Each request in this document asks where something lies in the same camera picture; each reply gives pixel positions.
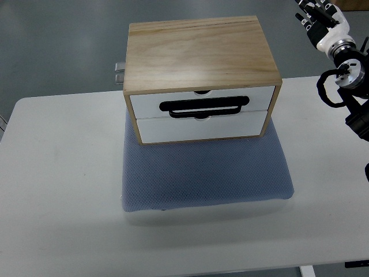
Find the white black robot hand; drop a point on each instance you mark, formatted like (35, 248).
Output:
(326, 27)

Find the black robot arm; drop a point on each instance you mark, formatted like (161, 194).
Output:
(353, 83)

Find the wooden drawer cabinet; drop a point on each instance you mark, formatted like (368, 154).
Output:
(200, 56)

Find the blue mesh cushion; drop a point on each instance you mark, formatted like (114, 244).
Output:
(183, 175)

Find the black table control panel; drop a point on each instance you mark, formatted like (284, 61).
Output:
(357, 264)

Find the white table leg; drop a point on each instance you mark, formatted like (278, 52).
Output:
(307, 271)

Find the grey metal table bracket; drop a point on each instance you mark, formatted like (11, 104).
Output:
(119, 72)

